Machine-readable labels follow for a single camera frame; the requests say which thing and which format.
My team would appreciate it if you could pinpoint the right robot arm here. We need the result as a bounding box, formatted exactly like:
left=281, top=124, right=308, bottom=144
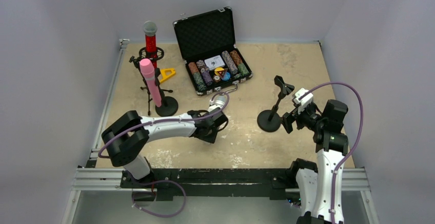
left=282, top=99, right=348, bottom=223

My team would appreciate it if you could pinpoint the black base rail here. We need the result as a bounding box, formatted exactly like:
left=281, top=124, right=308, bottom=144
left=120, top=168, right=301, bottom=204

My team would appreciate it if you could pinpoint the white playing card box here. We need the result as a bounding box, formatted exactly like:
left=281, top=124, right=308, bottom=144
left=204, top=55, right=225, bottom=71

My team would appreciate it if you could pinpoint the black round-base stand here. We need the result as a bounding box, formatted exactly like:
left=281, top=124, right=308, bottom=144
left=256, top=75, right=295, bottom=132
left=153, top=68, right=179, bottom=117

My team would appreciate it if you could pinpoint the black poker chip case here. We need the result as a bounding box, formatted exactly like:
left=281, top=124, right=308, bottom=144
left=173, top=7, right=253, bottom=96

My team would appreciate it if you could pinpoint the red glitter microphone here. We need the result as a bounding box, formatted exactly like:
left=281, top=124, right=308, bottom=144
left=143, top=21, right=157, bottom=68

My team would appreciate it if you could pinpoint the yellow triangular plastic frame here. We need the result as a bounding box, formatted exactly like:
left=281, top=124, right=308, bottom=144
left=160, top=68, right=176, bottom=83

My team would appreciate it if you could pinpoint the pink microphone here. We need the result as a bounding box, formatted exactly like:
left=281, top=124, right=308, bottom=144
left=139, top=58, right=162, bottom=107

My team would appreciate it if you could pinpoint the aluminium corner rail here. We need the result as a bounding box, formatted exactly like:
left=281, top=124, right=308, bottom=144
left=90, top=38, right=130, bottom=160

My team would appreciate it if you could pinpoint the black tripod microphone stand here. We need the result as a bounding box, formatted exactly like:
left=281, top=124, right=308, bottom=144
left=129, top=47, right=178, bottom=117

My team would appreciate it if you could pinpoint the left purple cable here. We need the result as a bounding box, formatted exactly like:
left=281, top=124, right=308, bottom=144
left=97, top=92, right=230, bottom=218

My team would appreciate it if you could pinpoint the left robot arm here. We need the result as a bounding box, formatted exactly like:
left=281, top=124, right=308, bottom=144
left=98, top=108, right=228, bottom=180

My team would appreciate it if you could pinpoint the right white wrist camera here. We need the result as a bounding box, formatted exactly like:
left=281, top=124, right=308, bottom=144
left=292, top=88, right=313, bottom=112

